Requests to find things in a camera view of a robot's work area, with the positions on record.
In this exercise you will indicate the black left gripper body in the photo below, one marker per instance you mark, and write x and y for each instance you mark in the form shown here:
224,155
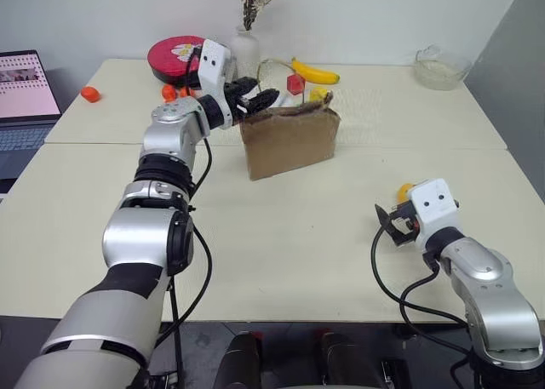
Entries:
235,101

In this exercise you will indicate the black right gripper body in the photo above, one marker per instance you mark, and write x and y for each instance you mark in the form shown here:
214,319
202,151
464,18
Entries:
404,227

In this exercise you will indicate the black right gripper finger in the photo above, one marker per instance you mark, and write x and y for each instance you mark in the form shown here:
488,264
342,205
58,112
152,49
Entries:
386,221

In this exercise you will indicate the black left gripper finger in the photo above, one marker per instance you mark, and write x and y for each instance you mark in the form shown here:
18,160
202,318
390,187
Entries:
246,85
264,99

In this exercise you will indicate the small yellow orange fruit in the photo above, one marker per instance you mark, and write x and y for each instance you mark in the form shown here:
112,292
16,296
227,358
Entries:
405,192

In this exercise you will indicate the brown paper bag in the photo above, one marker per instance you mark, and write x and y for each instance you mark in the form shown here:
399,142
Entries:
289,146

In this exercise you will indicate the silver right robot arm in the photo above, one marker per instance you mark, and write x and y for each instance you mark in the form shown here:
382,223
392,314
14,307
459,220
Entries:
489,287

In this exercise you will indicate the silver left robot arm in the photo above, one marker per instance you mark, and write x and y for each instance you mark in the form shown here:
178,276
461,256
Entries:
140,236

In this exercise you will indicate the white rectangular case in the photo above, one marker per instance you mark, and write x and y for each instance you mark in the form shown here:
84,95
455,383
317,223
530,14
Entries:
286,100

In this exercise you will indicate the white ceramic vase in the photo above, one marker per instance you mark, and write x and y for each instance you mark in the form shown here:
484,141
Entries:
247,53

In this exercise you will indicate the red cube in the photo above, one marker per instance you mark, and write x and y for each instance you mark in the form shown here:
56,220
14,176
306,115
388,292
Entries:
294,84

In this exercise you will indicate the small red orange fruit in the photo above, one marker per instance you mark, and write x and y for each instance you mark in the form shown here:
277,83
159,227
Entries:
187,93
91,94
168,91

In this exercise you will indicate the yellow cube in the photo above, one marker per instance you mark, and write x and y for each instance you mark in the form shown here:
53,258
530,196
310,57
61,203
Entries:
319,94

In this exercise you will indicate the yellow banana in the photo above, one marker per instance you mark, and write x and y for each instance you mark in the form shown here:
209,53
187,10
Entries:
317,74

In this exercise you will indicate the red round tin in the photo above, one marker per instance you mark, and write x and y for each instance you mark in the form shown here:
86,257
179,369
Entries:
170,59

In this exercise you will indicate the clear glass bowl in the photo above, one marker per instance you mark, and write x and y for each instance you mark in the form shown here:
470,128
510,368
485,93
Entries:
443,72

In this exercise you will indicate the dark rounded shape red mark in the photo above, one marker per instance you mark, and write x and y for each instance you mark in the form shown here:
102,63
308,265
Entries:
238,363

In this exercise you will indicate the open laptop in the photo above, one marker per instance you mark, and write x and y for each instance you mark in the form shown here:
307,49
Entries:
21,91

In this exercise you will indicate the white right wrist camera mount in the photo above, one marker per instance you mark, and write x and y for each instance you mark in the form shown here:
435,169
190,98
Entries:
436,210

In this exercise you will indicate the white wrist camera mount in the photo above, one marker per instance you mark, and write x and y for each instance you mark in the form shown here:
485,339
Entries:
436,210
213,63

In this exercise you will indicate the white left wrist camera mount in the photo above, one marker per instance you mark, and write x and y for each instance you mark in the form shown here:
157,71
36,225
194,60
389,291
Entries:
213,63

